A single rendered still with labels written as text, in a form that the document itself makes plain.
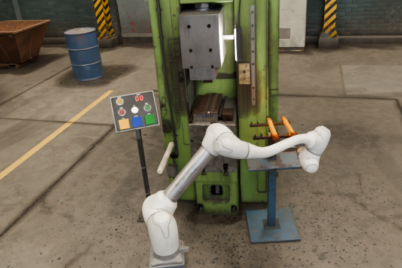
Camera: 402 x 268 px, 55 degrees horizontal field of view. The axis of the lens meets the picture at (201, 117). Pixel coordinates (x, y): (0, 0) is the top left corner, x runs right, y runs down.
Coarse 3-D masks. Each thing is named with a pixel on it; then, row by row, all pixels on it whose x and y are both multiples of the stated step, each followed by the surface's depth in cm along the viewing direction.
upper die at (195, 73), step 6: (192, 66) 301; (192, 72) 298; (198, 72) 298; (204, 72) 297; (210, 72) 296; (216, 72) 303; (192, 78) 300; (198, 78) 300; (204, 78) 299; (210, 78) 298
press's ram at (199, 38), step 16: (192, 16) 280; (208, 16) 278; (192, 32) 285; (208, 32) 283; (224, 32) 318; (192, 48) 290; (208, 48) 288; (224, 48) 318; (192, 64) 295; (208, 64) 294
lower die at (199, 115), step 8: (200, 96) 347; (208, 96) 343; (216, 96) 342; (200, 104) 331; (216, 104) 325; (200, 112) 312; (216, 112) 310; (200, 120) 315; (208, 120) 314; (216, 120) 313
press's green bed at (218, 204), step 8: (200, 176) 331; (208, 176) 330; (216, 176) 329; (224, 176) 328; (232, 176) 327; (200, 184) 336; (208, 184) 340; (216, 184) 338; (224, 184) 332; (232, 184) 331; (200, 192) 339; (208, 192) 343; (216, 192) 345; (224, 192) 341; (232, 192) 334; (200, 200) 343; (208, 200) 343; (216, 200) 342; (224, 200) 341; (232, 200) 338; (200, 208) 348; (208, 208) 345; (216, 208) 344; (224, 208) 343; (232, 208) 348
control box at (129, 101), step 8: (120, 96) 301; (128, 96) 302; (144, 96) 305; (152, 96) 306; (112, 104) 299; (120, 104) 300; (128, 104) 301; (136, 104) 303; (144, 104) 304; (152, 104) 305; (112, 112) 298; (128, 112) 301; (136, 112) 302; (144, 112) 303; (152, 112) 304; (144, 120) 302; (136, 128) 301; (144, 128) 308
